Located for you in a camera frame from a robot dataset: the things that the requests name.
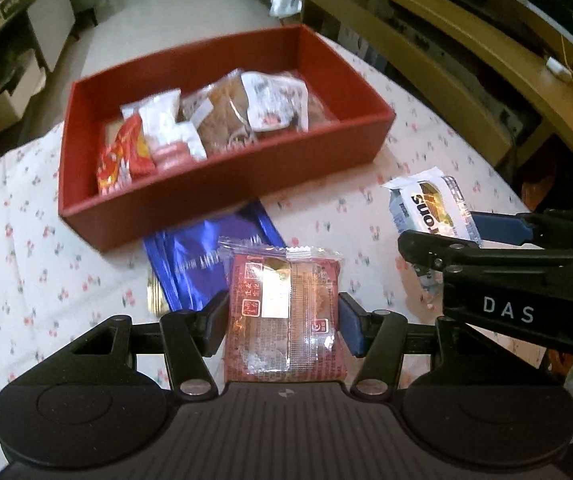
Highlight clear cake packet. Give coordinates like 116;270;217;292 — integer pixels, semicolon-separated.
181;70;262;157

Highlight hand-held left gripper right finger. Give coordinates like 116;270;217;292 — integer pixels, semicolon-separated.
339;291;443;402

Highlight clear brown bread packet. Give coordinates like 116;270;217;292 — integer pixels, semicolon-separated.
240;71;328;134

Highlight white wafer packet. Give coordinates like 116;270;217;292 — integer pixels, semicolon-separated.
383;166;483;307

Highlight blue biscuit packet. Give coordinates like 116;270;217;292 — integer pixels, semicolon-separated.
144;202;287;316

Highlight clear plastic bag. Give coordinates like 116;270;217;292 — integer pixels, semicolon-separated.
269;0;303;19

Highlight pink sausage packet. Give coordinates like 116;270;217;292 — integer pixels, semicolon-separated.
151;122;208;174

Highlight red clear mooncake packet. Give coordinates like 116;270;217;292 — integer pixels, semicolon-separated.
218;236;348;384

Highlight red orange snack packet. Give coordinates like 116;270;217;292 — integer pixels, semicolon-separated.
97;112;157;197

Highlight white charger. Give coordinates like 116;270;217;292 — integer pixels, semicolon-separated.
545;56;570;79

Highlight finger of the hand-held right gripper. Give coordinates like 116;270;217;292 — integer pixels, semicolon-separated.
397;230;573;281
469;208;573;248

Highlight red cardboard box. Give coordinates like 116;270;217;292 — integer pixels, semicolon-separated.
58;24;396;253

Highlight wooden tv stand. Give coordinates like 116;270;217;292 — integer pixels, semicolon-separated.
293;0;573;186

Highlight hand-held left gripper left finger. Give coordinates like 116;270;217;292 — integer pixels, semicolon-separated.
69;290;230;402

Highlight white snack packet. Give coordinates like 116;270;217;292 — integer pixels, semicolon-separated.
121;90;183;148

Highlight white storage box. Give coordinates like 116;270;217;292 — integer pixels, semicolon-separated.
0;55;47;132

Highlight floral tablecloth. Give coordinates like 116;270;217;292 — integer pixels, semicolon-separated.
0;35;562;396

